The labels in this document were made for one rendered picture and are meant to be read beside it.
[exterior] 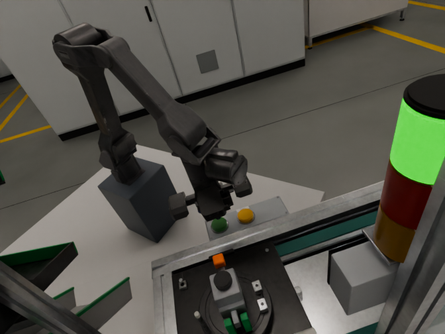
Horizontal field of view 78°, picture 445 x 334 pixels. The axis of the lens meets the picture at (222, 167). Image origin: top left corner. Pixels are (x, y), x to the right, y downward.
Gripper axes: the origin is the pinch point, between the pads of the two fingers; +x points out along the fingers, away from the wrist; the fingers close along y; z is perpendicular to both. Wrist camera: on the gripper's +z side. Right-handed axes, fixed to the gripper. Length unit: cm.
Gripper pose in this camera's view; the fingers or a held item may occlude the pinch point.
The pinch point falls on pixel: (214, 209)
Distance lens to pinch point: 66.2
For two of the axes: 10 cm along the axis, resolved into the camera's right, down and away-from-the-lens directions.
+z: 2.3, 5.9, -7.8
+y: 9.4, -3.3, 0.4
